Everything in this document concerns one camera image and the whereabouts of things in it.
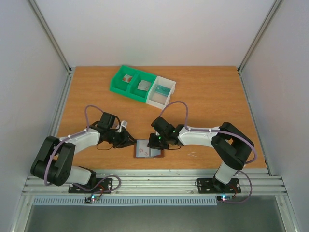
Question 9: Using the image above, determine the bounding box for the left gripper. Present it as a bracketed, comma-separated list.
[108, 129, 137, 148]

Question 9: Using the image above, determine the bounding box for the brown leather card holder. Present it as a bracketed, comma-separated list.
[133, 140, 164, 159]

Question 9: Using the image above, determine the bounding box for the white floral card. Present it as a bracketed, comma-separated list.
[137, 80, 151, 91]
[136, 140, 150, 158]

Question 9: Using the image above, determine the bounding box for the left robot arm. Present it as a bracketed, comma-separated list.
[30, 113, 136, 192]

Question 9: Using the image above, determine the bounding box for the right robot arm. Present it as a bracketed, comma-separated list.
[148, 116, 257, 193]

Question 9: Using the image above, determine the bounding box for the teal vip card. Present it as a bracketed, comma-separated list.
[155, 85, 171, 96]

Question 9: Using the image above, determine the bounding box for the white vip card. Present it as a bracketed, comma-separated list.
[138, 83, 150, 91]

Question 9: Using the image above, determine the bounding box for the red patterned card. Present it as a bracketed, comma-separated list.
[122, 74, 133, 83]

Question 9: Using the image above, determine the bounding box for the middle green bin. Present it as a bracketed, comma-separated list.
[128, 71, 156, 103]

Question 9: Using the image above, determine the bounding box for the green bin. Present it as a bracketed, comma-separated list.
[110, 65, 138, 96]
[128, 71, 156, 103]

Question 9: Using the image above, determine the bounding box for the white bin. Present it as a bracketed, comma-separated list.
[146, 76, 176, 109]

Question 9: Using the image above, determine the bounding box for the left green bin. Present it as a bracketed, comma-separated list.
[110, 65, 138, 96]

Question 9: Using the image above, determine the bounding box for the left controller board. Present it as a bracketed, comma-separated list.
[84, 196, 100, 203]

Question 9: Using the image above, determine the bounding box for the controller board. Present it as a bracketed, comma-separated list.
[217, 195, 235, 202]
[84, 196, 100, 203]

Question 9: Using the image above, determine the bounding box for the right controller board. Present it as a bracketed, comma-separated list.
[217, 195, 235, 202]

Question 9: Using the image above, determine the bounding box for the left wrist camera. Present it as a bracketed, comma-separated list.
[118, 120, 127, 133]

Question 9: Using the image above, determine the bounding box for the aluminium rail frame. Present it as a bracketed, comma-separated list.
[22, 169, 287, 196]

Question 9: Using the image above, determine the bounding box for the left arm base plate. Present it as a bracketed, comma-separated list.
[68, 178, 113, 194]

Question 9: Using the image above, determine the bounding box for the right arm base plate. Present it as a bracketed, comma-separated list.
[195, 177, 241, 194]

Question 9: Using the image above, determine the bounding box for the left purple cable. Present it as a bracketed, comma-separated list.
[44, 104, 123, 194]

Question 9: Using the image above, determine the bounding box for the grey slotted cable duct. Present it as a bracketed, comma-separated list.
[33, 196, 217, 206]

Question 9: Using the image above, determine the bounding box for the left frame post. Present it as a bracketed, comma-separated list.
[27, 0, 71, 73]

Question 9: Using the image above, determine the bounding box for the frame post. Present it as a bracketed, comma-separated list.
[27, 0, 71, 73]
[238, 0, 283, 75]

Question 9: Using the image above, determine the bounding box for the right frame post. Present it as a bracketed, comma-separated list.
[238, 0, 283, 75]

